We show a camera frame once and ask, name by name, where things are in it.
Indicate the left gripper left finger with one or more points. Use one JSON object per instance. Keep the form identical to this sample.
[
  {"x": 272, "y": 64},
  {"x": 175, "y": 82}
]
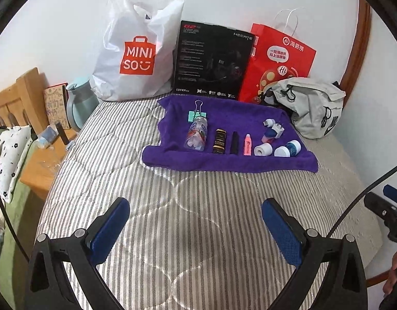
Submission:
[{"x": 48, "y": 286}]

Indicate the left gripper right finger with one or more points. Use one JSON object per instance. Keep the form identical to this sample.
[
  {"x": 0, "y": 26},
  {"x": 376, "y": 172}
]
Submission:
[{"x": 343, "y": 285}]

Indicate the blue white cylindrical bottle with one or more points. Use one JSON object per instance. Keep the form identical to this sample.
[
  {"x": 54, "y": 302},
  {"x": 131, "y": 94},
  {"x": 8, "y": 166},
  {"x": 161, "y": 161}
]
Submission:
[{"x": 291, "y": 149}]

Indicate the white USB wall charger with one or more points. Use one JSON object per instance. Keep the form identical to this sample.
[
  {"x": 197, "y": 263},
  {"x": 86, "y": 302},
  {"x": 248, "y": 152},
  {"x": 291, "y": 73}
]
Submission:
[{"x": 279, "y": 129}]

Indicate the small white cream tube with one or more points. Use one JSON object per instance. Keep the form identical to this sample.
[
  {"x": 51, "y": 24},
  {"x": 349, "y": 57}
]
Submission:
[{"x": 264, "y": 149}]

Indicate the blue lid vaseline jar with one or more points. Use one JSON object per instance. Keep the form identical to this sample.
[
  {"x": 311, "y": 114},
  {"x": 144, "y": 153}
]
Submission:
[{"x": 269, "y": 135}]

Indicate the pink flashlight tube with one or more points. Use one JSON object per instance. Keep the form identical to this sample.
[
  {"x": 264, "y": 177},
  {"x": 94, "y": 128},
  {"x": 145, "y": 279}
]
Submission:
[{"x": 247, "y": 148}]

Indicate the black lipstick tube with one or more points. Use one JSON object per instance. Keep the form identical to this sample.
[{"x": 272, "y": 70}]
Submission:
[{"x": 234, "y": 143}]

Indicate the clear candy bottle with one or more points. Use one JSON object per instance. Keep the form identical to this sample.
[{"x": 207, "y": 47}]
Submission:
[{"x": 197, "y": 134}]

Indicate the person right hand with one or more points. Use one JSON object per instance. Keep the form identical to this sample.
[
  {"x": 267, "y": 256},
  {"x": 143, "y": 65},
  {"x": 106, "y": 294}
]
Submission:
[{"x": 392, "y": 277}]

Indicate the wooden nightstand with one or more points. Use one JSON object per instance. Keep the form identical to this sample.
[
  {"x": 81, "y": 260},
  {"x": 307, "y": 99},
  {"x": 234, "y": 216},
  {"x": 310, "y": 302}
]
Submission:
[{"x": 42, "y": 166}]

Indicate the grey Nike sling bag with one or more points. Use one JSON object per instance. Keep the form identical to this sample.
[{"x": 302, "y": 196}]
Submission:
[{"x": 316, "y": 105}]

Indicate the floral pillow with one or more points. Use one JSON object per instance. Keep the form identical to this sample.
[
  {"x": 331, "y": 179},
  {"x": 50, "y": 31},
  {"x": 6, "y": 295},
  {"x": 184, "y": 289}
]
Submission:
[{"x": 14, "y": 146}]

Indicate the small white USB light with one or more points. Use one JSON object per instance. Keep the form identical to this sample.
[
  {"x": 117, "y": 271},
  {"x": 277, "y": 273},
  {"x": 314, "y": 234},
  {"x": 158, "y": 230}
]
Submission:
[{"x": 269, "y": 122}]

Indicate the wooden headboard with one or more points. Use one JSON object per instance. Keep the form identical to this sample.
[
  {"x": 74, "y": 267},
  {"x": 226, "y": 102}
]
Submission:
[{"x": 23, "y": 103}]

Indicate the teal thermos jug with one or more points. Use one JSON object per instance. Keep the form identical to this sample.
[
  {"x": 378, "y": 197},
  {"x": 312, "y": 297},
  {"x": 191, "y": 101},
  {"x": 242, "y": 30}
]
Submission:
[{"x": 81, "y": 102}]

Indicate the patterned notebook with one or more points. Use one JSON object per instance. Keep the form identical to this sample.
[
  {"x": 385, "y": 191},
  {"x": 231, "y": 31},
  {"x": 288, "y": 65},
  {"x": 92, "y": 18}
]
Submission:
[{"x": 55, "y": 98}]

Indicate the red paper shopping bag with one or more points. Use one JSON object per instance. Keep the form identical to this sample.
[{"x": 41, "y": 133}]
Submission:
[{"x": 276, "y": 55}]

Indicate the purple fleece towel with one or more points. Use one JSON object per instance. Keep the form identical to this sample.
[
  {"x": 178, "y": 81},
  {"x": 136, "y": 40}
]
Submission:
[{"x": 229, "y": 115}]

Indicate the teal binder clip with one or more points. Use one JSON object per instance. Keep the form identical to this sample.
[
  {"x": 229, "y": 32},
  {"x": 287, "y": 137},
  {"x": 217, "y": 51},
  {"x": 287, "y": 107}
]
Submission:
[{"x": 197, "y": 112}]

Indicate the black headset box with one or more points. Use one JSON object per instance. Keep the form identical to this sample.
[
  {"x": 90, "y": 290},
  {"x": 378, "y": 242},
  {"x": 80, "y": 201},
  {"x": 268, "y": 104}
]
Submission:
[{"x": 211, "y": 60}]

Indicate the white Miniso plastic bag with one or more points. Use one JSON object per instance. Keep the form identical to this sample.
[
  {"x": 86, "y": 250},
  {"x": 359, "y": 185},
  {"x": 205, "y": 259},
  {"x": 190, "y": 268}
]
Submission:
[{"x": 136, "y": 59}]

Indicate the wooden door frame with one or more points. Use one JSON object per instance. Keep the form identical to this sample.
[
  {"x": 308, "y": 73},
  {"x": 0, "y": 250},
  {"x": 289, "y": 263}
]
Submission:
[{"x": 358, "y": 50}]

